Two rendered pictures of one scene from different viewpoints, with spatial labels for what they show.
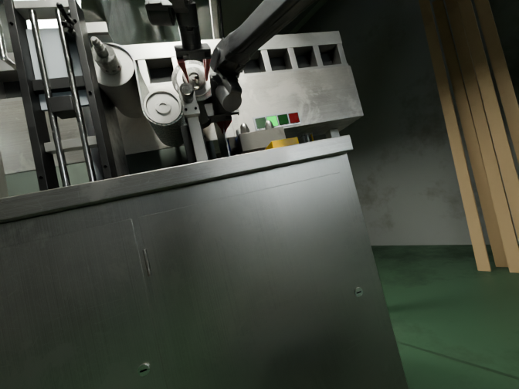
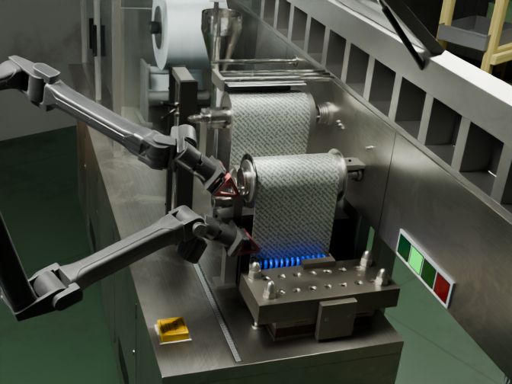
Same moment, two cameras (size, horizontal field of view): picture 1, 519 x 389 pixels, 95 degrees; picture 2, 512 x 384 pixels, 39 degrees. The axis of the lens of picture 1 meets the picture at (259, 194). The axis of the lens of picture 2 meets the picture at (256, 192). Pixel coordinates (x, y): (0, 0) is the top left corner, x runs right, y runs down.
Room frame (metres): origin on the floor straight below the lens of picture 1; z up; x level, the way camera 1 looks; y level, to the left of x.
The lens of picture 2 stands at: (0.60, -1.61, 2.09)
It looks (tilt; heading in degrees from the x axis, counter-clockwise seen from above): 27 degrees down; 83
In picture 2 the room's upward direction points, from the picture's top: 5 degrees clockwise
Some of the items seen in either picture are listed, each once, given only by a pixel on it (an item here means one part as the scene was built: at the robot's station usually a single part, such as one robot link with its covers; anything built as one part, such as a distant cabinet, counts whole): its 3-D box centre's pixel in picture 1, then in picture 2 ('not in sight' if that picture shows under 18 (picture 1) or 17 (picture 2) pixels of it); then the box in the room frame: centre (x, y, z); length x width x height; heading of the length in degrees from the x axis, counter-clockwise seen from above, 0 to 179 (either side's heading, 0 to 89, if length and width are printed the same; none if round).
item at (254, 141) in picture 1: (252, 153); (318, 289); (0.99, -0.01, 1.00); 0.40 x 0.16 x 0.06; 13
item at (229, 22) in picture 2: not in sight; (221, 21); (0.73, 0.85, 1.50); 0.14 x 0.14 x 0.06
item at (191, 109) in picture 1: (196, 133); (226, 238); (0.75, 0.15, 1.05); 0.06 x 0.05 x 0.31; 13
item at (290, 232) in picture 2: (219, 131); (292, 235); (0.92, 0.09, 1.10); 0.23 x 0.01 x 0.18; 13
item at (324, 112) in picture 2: not in sight; (318, 113); (1.02, 0.44, 1.34); 0.07 x 0.07 x 0.07; 13
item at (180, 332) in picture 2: (281, 147); (172, 329); (0.60, -0.08, 0.91); 0.07 x 0.07 x 0.02; 13
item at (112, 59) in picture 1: (106, 59); (218, 117); (0.71, 0.36, 1.34); 0.06 x 0.06 x 0.06; 13
